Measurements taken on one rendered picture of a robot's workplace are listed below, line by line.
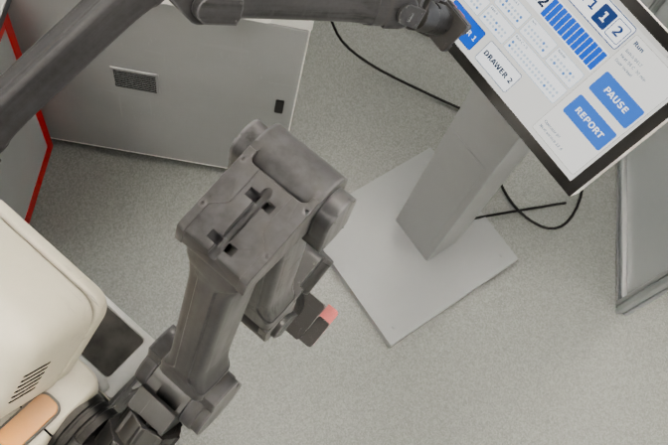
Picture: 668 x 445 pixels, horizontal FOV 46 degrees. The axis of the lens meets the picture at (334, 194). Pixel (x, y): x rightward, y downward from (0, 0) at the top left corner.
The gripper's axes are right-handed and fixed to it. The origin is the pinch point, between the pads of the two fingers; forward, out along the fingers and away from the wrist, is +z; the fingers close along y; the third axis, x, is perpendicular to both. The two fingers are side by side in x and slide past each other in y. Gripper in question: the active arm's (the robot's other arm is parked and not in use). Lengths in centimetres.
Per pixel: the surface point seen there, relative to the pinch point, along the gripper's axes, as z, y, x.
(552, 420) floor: 76, -78, 68
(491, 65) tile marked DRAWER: 2.1, -9.9, 0.4
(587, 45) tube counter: 2.1, -19.4, -15.1
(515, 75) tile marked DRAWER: 2.1, -14.6, -1.8
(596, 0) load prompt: 2.1, -14.4, -21.1
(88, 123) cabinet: 10, 59, 99
